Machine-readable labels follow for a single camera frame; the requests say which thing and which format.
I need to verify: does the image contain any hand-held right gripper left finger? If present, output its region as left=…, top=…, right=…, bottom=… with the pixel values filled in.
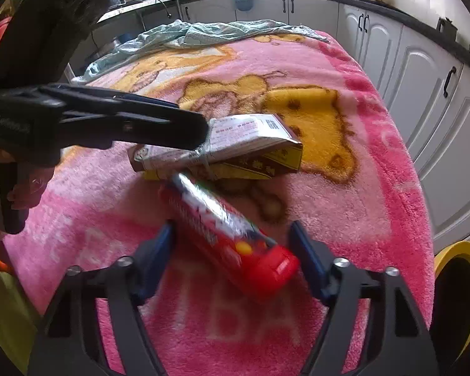
left=27, top=221, right=177, bottom=376

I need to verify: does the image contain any pink printed blanket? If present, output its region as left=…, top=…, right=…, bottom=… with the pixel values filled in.
left=2, top=29, right=435, bottom=376

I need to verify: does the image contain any red snack tube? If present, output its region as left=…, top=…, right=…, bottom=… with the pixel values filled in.
left=159, top=172, right=301, bottom=304

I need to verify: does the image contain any yellow waste bin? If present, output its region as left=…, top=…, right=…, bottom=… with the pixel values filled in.
left=434, top=240, right=470, bottom=363

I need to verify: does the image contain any grey metal pot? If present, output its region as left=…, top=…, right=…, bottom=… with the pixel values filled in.
left=436, top=17, right=460, bottom=36

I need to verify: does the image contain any yellow box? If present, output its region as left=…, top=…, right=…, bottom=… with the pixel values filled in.
left=132, top=113, right=303, bottom=183

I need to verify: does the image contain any row of white cabinet doors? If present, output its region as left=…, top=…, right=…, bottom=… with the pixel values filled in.
left=180, top=0, right=470, bottom=251

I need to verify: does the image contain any teal crumpled cloth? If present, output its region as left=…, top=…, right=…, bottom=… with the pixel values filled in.
left=82, top=19, right=330, bottom=84

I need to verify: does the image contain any black kitchen countertop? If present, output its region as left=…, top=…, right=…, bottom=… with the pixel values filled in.
left=98, top=0, right=470, bottom=67

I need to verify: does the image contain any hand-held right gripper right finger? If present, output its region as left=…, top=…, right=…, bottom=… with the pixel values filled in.
left=289, top=220, right=441, bottom=376

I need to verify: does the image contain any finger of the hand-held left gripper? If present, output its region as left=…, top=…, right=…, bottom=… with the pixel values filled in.
left=35, top=83, right=181, bottom=112
left=55, top=104, right=209, bottom=153

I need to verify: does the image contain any person's left hand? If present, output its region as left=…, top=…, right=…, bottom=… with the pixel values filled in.
left=6, top=177, right=48, bottom=210

